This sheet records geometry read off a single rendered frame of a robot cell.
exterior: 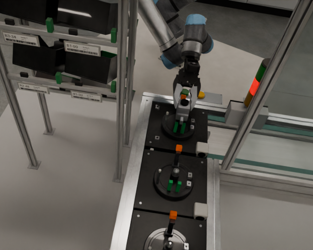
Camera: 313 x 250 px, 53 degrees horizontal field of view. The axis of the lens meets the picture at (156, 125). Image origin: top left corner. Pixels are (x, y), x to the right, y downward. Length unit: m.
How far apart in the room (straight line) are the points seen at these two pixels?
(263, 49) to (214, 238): 2.90
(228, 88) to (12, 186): 1.10
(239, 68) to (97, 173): 1.01
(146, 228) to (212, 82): 0.92
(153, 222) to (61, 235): 0.31
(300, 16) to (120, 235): 0.77
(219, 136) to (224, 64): 0.59
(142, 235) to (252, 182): 0.49
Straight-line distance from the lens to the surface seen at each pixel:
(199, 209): 1.04
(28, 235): 1.16
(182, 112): 1.14
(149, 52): 1.78
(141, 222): 1.02
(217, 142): 1.31
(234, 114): 1.00
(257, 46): 3.73
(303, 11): 0.78
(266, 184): 1.28
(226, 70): 1.78
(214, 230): 1.07
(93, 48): 0.78
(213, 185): 1.14
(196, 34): 1.21
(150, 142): 1.18
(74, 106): 1.46
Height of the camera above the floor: 1.90
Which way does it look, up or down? 49 degrees down
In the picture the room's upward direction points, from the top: 9 degrees clockwise
